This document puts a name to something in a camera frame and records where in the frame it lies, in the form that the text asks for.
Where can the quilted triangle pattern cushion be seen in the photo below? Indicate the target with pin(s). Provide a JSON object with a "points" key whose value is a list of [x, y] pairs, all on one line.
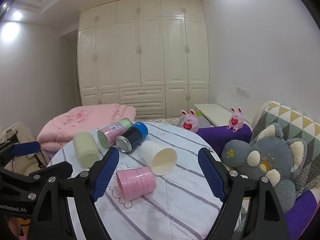
{"points": [[287, 115]]}

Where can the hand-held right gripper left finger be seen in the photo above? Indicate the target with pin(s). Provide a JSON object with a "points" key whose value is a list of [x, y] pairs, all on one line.
{"points": [[105, 175]]}

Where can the ceiling light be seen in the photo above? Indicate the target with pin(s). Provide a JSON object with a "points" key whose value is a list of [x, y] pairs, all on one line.
{"points": [[17, 15]]}

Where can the pale green cup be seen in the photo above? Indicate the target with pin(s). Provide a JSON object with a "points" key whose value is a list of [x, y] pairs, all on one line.
{"points": [[85, 150]]}

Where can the grey plush toy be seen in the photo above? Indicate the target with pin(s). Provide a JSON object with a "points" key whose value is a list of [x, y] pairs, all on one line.
{"points": [[265, 150]]}

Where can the white cup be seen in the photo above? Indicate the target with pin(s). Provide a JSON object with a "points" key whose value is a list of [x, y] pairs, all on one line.
{"points": [[150, 151]]}

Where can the clear tube of pastel rolls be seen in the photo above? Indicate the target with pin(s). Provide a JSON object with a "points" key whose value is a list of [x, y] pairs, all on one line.
{"points": [[112, 132]]}

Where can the pink folded quilt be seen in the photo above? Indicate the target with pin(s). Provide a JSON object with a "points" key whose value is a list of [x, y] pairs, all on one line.
{"points": [[75, 120]]}

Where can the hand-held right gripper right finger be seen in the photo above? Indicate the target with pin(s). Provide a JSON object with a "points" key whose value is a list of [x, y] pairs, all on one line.
{"points": [[212, 175]]}

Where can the pink bunny toy with heart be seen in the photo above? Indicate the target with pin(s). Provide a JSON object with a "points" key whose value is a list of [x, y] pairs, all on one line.
{"points": [[235, 121], [188, 122]]}

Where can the pink cup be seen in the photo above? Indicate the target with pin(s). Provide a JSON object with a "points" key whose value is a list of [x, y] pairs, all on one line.
{"points": [[137, 182]]}

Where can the cream wardrobe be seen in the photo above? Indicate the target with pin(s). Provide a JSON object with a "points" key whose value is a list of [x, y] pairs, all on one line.
{"points": [[150, 55]]}

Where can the white wall socket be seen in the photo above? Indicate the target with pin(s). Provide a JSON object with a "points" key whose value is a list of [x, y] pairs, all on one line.
{"points": [[243, 91]]}

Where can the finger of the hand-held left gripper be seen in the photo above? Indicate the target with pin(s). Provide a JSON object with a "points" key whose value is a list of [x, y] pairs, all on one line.
{"points": [[58, 168], [25, 148]]}

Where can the beige jacket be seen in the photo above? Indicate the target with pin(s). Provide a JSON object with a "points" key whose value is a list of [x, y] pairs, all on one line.
{"points": [[22, 135]]}

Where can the black can with blue cap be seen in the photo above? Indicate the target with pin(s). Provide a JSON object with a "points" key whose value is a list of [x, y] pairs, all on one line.
{"points": [[132, 136]]}

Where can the purple blanket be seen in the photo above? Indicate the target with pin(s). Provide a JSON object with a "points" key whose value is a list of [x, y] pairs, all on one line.
{"points": [[220, 135]]}

